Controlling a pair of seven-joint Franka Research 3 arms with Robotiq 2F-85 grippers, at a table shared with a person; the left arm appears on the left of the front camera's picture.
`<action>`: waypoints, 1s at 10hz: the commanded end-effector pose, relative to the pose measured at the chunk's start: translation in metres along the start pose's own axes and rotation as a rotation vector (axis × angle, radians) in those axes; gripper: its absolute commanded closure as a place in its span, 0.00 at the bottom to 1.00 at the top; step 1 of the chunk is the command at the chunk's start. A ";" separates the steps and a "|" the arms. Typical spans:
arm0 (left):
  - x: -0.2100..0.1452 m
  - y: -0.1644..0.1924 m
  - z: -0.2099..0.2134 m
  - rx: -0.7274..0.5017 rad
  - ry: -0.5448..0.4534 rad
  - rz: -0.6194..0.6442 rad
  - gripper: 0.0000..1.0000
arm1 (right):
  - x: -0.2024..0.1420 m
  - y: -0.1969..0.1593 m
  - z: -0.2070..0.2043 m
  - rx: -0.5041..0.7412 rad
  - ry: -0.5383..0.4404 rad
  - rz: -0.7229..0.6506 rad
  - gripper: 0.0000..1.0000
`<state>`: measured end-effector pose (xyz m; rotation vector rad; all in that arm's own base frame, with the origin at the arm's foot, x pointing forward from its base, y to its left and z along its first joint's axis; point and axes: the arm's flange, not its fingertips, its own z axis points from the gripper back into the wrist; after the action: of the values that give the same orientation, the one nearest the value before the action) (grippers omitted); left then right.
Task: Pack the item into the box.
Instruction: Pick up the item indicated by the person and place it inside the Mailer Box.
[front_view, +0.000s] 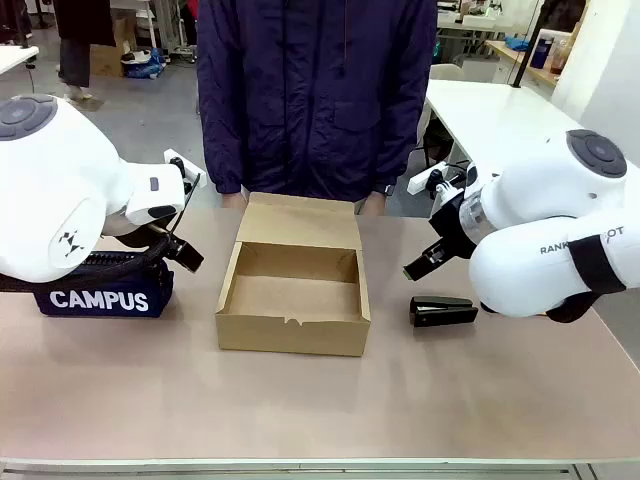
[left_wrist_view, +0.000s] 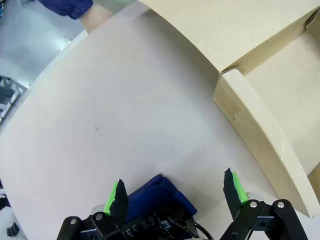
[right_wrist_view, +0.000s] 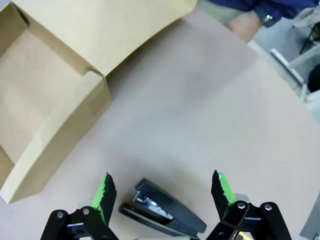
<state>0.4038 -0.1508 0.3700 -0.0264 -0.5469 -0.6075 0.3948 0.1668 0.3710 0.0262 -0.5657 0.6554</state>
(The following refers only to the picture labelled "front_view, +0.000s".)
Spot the navy campus pouch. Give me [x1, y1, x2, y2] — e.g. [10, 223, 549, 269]
[32, 249, 176, 319]

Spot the white side table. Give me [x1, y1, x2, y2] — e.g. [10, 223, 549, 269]
[423, 78, 587, 177]

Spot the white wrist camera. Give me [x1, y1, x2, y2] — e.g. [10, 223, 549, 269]
[163, 148, 208, 201]
[406, 161, 482, 202]

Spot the background person in dark coat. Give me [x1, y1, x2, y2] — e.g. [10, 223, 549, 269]
[53, 0, 114, 101]

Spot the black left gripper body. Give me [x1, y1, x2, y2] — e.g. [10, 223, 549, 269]
[102, 221, 177, 252]

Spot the person in navy jacket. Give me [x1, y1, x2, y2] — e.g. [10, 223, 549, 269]
[196, 0, 439, 204]

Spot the small white table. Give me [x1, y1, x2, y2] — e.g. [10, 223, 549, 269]
[0, 44, 41, 77]

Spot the background cardboard box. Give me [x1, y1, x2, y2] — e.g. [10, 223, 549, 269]
[89, 14, 139, 79]

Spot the blue bottle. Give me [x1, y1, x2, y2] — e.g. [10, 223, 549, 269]
[530, 29, 554, 71]

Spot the black stapler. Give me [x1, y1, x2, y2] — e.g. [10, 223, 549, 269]
[409, 295, 480, 329]

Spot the wooden workbench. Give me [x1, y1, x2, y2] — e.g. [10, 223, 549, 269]
[483, 39, 559, 87]

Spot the blue plastic bag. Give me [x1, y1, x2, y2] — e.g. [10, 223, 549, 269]
[122, 47, 167, 81]

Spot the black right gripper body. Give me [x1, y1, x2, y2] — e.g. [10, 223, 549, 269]
[429, 191, 477, 261]

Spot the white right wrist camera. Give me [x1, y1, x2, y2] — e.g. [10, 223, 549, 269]
[406, 161, 482, 202]

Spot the person's left hand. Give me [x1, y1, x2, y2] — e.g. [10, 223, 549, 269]
[355, 191, 387, 217]

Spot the black pole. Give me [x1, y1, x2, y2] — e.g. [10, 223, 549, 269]
[510, 0, 547, 90]

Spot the reddish clear jar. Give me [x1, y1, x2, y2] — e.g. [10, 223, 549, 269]
[549, 37, 572, 76]

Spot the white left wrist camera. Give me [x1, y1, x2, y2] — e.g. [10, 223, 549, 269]
[163, 148, 208, 201]

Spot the brown cardboard box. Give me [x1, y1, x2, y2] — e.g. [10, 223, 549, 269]
[214, 192, 372, 358]

